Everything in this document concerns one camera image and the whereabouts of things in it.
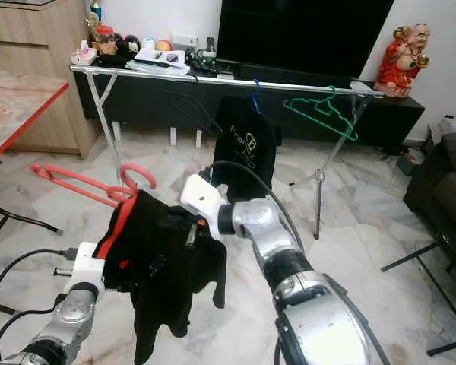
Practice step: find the silver metal garment rack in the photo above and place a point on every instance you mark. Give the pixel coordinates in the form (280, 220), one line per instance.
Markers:
(159, 74)

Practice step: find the side table with white cloth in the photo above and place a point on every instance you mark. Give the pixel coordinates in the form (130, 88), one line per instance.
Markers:
(452, 125)

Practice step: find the orange ball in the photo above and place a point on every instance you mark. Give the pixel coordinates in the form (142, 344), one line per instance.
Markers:
(163, 46)

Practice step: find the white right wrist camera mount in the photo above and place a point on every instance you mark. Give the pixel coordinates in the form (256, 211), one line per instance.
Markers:
(199, 198)

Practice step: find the red plastic hanger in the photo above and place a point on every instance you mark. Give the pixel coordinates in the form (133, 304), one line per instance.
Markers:
(38, 169)

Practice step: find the pink tissue box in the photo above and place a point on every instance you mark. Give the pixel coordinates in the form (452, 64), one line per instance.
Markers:
(85, 57)

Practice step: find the black gadget cluster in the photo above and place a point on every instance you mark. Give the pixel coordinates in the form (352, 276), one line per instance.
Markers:
(203, 61)

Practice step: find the white paper sheet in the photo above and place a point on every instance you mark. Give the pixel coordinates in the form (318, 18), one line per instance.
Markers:
(366, 87)

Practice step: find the wooden cabinet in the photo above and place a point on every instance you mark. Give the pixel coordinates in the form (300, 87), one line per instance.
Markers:
(30, 46)

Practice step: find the jar with red lid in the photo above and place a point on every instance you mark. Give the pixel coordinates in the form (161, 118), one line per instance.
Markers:
(105, 40)

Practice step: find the blue hanger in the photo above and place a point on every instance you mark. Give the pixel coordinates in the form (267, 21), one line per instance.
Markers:
(258, 106)

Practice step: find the red Buddha statue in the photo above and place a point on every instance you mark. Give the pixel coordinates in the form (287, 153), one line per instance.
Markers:
(399, 67)

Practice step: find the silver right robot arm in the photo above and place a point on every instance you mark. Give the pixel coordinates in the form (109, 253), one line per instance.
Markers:
(319, 319)

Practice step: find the black shirt with green logo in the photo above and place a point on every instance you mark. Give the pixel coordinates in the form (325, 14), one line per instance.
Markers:
(247, 144)

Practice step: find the blue gold trophy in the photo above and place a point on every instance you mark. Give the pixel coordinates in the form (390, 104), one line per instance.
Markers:
(95, 11)

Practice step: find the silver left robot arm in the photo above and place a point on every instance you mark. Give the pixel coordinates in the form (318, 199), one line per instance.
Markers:
(68, 327)

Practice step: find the white paper stack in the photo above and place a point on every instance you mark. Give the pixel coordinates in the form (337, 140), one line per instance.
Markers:
(157, 61)

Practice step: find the black television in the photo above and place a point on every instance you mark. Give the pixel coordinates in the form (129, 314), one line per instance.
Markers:
(304, 34)

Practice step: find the green plastic hanger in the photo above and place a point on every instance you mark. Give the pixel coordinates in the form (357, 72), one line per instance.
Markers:
(352, 135)

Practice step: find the white wall socket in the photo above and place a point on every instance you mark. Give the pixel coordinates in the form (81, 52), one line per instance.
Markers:
(184, 40)

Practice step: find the black plastic hanger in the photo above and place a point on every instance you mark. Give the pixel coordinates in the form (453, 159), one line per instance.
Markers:
(213, 129)

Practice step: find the black round plush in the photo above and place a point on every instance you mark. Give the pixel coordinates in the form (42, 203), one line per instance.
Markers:
(128, 46)

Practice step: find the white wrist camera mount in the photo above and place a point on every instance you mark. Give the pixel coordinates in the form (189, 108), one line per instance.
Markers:
(199, 198)
(90, 262)

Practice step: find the marble table with red edge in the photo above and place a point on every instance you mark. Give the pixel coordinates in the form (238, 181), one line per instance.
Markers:
(15, 106)

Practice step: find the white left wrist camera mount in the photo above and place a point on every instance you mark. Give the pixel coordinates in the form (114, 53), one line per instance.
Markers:
(90, 262)

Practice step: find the dark brown sofa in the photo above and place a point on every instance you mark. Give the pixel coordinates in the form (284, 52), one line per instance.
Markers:
(444, 175)

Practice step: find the black TV console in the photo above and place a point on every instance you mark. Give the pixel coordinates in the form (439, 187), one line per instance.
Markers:
(395, 120)

